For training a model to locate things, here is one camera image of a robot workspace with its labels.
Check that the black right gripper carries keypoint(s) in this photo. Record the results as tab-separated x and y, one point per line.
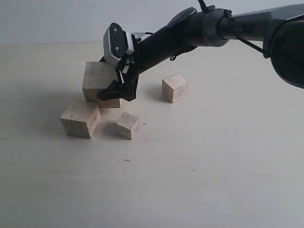
159	46

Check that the smallest wooden cube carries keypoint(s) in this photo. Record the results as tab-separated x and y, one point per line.
127	126

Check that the second largest wooden cube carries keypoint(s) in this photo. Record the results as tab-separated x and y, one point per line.
81	119

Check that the third largest wooden cube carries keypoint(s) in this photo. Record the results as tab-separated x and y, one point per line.
174	88

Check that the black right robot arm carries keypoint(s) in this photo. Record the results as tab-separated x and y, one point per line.
277	33

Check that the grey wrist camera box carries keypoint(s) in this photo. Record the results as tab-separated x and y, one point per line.
117	43

